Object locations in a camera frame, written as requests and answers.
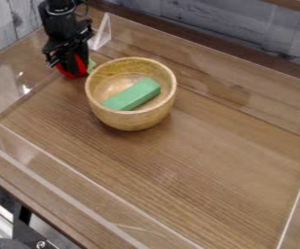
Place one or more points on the wooden bowl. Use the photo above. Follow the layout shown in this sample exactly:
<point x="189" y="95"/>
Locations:
<point x="115" y="76"/>

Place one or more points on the clear acrylic tray wall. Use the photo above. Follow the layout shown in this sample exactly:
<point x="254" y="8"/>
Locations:
<point x="205" y="181"/>

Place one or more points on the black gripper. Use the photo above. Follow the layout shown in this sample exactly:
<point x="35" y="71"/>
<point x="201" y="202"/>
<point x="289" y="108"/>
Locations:
<point x="69" y="35"/>

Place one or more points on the black table leg bracket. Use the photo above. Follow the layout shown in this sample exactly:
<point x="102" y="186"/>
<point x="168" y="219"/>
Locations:
<point x="34" y="232"/>

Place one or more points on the green rectangular block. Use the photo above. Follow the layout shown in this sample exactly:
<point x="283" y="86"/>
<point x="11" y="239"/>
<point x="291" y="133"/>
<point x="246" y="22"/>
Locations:
<point x="134" y="96"/>

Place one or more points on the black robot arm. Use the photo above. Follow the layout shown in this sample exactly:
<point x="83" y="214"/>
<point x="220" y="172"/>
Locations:
<point x="61" y="9"/>

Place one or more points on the clear acrylic corner bracket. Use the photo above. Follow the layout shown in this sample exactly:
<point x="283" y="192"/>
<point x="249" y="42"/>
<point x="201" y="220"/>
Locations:
<point x="102" y="36"/>

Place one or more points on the red plush strawberry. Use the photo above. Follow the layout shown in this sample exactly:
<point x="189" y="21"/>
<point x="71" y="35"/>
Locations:
<point x="74" y="67"/>

